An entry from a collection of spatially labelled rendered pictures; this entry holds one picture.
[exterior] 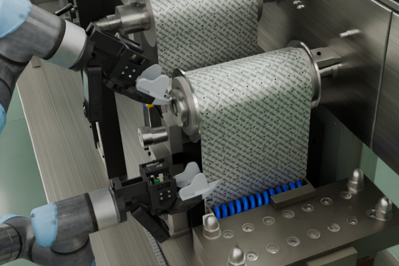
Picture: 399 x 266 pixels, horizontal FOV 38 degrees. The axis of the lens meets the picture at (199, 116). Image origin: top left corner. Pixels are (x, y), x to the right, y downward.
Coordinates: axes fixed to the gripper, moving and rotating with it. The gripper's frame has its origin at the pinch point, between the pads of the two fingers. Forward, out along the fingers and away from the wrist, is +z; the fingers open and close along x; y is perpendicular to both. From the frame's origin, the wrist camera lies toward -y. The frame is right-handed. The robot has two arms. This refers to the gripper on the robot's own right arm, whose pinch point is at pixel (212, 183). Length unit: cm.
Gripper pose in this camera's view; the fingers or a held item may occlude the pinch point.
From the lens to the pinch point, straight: 117.9
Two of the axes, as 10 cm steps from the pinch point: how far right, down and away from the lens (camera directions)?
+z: 9.3, -2.5, 2.8
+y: -0.5, -8.2, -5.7
